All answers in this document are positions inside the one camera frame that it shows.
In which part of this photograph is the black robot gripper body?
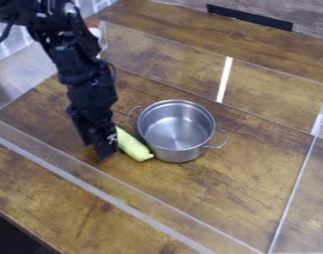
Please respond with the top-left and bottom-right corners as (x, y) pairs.
(0, 0), (117, 128)

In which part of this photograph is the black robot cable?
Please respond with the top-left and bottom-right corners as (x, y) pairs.
(0, 18), (16, 48)

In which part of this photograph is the small stainless steel pot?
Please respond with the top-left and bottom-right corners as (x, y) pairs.
(127, 99), (229, 163)

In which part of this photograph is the black bar on table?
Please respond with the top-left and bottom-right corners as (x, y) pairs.
(207, 4), (293, 32)

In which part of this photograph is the white red toy mushroom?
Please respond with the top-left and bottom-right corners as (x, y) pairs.
(88, 27), (101, 42)

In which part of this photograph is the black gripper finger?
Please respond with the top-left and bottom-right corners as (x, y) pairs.
(67, 105), (93, 146)
(88, 122), (117, 159)

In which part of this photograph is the clear acrylic enclosure wall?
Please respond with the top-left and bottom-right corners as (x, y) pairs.
(0, 23), (323, 254)

